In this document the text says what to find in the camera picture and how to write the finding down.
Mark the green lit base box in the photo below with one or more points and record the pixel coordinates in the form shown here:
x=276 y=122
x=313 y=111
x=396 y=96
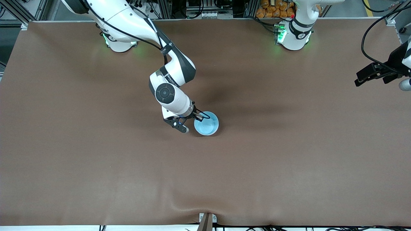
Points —
x=280 y=33

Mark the metal table clamp bracket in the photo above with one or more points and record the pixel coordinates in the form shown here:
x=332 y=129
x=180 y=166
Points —
x=207 y=219

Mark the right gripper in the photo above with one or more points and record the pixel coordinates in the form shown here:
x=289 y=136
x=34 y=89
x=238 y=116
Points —
x=195 y=113

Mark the blue bowl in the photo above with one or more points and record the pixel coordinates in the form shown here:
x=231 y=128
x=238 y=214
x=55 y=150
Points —
x=207 y=125

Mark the white terminal block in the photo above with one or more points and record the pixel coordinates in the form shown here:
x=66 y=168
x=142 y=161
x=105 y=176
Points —
x=212 y=14

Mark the white power strip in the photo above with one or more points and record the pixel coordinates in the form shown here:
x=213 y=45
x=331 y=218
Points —
x=139 y=8

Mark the aluminium frame post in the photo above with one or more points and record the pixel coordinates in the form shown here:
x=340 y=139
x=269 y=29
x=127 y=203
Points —
x=165 y=9
x=251 y=9

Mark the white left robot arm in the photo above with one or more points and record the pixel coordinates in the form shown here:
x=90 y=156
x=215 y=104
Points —
x=297 y=38

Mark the brown table mat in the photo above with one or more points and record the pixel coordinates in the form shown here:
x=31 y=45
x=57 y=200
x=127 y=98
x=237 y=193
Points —
x=205 y=179

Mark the orange packaged goods pile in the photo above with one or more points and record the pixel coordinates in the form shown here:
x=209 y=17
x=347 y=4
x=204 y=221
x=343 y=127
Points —
x=273 y=9

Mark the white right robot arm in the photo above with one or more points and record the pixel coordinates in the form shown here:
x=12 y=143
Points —
x=128 y=19

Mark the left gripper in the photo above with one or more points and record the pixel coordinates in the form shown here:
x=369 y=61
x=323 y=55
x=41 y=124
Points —
x=394 y=59

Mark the aluminium frame strut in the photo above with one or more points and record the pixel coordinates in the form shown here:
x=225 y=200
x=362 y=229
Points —
x=396 y=19
x=19 y=14

